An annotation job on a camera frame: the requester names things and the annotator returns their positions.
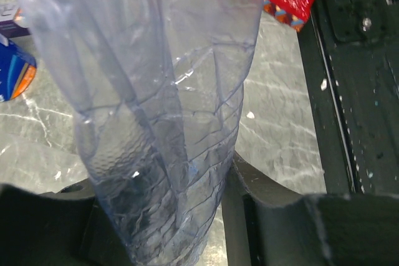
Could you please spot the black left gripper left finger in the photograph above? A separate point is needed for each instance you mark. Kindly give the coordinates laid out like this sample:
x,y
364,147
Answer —
x,y
57,228

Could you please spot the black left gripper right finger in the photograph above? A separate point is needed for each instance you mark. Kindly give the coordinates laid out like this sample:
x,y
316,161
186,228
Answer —
x,y
266,223

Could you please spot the clear plastic bottle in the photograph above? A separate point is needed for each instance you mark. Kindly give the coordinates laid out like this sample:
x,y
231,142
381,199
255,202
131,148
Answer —
x,y
157,92

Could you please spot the toilet paper roll blue wrapper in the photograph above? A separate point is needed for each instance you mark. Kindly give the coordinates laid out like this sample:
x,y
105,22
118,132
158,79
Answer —
x,y
18,69

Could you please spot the silver toothpaste box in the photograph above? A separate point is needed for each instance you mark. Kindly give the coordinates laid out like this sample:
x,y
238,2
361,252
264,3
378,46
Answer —
x,y
13,21

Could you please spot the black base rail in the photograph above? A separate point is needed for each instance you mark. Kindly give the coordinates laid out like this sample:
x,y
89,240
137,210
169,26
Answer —
x,y
349,50

